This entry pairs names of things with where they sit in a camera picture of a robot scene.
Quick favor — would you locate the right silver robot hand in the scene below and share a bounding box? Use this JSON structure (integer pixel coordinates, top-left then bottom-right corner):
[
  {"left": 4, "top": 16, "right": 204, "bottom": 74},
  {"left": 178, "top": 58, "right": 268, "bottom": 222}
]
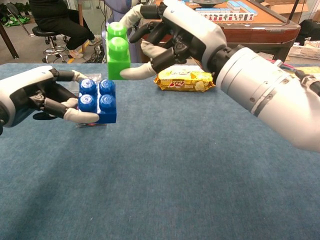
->
[{"left": 119, "top": 0, "right": 228, "bottom": 81}]

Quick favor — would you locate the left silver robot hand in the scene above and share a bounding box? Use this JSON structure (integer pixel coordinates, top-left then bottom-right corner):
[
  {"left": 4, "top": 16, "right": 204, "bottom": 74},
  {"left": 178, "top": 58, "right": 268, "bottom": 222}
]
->
[{"left": 0, "top": 65, "right": 100, "bottom": 136}]

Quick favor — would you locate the green building block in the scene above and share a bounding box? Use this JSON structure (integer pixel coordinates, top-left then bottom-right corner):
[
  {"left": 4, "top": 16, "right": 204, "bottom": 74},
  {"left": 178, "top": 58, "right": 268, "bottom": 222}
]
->
[{"left": 105, "top": 21, "right": 132, "bottom": 81}]

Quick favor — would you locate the blue building block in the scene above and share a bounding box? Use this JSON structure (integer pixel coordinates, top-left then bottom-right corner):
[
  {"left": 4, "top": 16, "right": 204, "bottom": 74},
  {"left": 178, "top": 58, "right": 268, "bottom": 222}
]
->
[{"left": 77, "top": 78, "right": 118, "bottom": 125}]

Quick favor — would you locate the mahjong tile row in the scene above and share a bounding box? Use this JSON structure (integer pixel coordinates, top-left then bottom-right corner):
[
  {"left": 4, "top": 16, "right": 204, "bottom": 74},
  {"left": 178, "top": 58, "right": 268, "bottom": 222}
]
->
[{"left": 194, "top": 0, "right": 258, "bottom": 21}]

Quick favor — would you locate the black wheeled stool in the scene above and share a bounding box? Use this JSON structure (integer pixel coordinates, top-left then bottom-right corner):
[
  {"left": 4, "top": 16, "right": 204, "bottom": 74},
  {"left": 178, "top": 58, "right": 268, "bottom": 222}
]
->
[{"left": 31, "top": 26, "right": 70, "bottom": 64}]

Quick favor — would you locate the yellow snack packet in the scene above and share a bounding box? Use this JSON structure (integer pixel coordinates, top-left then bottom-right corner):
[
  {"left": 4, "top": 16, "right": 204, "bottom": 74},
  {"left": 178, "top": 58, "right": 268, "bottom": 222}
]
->
[{"left": 153, "top": 65, "right": 216, "bottom": 93}]

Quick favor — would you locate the brown mahjong table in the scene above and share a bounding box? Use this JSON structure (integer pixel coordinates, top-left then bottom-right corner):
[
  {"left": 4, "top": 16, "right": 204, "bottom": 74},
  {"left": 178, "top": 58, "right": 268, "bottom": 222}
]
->
[{"left": 136, "top": 0, "right": 302, "bottom": 63}]

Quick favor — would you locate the green plastic item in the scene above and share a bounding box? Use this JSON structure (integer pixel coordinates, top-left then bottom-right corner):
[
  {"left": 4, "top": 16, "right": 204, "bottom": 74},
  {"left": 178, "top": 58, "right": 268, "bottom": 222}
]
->
[{"left": 0, "top": 2, "right": 31, "bottom": 27}]

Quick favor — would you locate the seated person in black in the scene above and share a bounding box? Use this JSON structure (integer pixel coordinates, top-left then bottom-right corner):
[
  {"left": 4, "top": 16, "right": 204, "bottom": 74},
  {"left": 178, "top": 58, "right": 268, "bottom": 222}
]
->
[{"left": 28, "top": 0, "right": 103, "bottom": 60}]

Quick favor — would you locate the white plastic basket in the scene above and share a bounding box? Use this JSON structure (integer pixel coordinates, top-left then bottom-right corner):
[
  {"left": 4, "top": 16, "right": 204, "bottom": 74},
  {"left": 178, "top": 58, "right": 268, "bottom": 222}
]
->
[{"left": 287, "top": 44, "right": 320, "bottom": 61}]

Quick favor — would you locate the black bag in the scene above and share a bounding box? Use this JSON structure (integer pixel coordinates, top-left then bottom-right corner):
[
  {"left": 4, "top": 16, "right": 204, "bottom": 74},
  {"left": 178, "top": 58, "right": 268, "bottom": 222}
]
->
[{"left": 298, "top": 19, "right": 320, "bottom": 46}]

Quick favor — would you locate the blue felt table cloth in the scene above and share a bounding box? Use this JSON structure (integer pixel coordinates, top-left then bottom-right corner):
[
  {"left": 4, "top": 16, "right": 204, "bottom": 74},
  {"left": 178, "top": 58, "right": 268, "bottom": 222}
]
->
[{"left": 0, "top": 62, "right": 320, "bottom": 240}]

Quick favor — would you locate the black cable bundle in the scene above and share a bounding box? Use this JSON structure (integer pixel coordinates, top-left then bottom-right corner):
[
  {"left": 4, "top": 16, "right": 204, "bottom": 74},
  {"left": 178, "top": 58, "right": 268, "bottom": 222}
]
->
[{"left": 84, "top": 42, "right": 108, "bottom": 63}]

